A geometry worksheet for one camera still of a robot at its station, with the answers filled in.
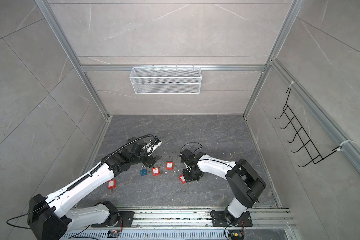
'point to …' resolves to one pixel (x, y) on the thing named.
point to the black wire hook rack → (312, 151)
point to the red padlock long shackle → (169, 164)
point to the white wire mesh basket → (166, 80)
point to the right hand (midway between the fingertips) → (188, 177)
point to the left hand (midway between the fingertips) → (156, 148)
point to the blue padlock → (143, 171)
